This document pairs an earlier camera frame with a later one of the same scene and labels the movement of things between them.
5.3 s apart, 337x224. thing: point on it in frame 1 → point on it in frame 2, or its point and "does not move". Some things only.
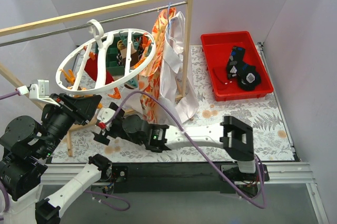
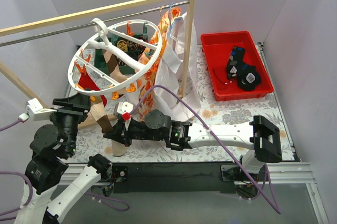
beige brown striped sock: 134,58 → 115,72
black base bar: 170,176 does not move
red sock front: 222,75 does not move
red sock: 91,67 → 86,83
